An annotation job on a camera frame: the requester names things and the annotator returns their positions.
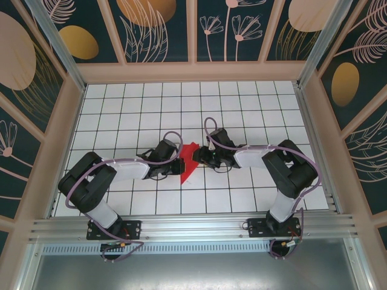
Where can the long aluminium mounting rail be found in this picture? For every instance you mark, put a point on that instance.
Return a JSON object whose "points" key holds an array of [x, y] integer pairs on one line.
{"points": [[193, 225]]}

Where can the grey metal sheet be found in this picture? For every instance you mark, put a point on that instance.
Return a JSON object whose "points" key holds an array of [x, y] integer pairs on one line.
{"points": [[193, 272]]}

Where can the small black circuit board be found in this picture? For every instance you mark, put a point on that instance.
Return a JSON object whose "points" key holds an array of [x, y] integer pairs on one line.
{"points": [[110, 246]]}

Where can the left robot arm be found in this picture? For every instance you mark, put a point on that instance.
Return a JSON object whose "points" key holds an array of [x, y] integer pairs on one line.
{"points": [[87, 184]]}

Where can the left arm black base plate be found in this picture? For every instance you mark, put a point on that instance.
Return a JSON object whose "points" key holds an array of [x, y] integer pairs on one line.
{"points": [[133, 228]]}

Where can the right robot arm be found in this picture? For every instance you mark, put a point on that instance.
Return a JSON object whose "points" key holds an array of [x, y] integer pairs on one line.
{"points": [[290, 175]]}

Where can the aluminium corner post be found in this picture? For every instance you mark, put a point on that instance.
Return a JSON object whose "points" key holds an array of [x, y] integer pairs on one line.
{"points": [[320, 39], [57, 42]]}

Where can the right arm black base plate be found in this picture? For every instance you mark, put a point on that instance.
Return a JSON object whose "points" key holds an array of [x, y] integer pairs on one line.
{"points": [[257, 229]]}

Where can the aluminium side rail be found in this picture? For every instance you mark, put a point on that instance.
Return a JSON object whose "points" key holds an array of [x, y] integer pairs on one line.
{"points": [[316, 151]]}

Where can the red paper sheet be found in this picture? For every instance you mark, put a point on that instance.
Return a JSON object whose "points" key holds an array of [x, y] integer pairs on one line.
{"points": [[188, 169]]}

